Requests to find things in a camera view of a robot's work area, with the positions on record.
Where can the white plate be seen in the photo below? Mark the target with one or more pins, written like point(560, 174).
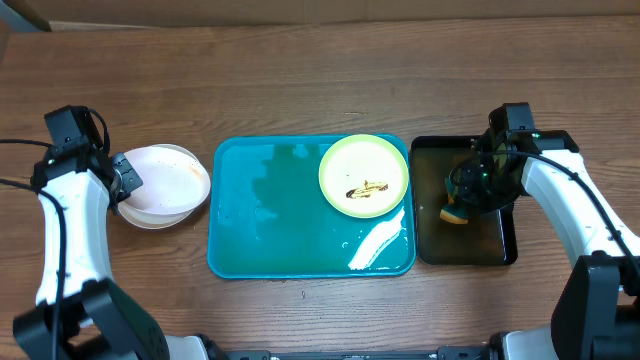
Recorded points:
point(150, 221)
point(173, 182)

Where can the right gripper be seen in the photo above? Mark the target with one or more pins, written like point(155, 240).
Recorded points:
point(467, 195)

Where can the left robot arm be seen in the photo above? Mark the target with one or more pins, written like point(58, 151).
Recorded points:
point(80, 312)

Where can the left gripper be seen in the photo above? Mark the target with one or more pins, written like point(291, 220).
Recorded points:
point(133, 177)

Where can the white plate front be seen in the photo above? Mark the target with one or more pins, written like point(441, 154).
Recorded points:
point(150, 221)

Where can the teal plastic tray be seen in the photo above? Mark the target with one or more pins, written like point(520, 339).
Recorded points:
point(270, 220)

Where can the green yellow sponge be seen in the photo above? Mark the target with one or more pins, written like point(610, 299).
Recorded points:
point(453, 212)

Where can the green rimmed plate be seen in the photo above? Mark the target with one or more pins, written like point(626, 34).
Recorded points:
point(363, 176)

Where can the black water tray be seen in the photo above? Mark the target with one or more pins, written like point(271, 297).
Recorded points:
point(488, 240)

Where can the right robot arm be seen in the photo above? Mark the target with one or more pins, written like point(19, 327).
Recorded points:
point(513, 158)

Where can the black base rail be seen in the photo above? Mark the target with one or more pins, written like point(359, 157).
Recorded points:
point(442, 353)

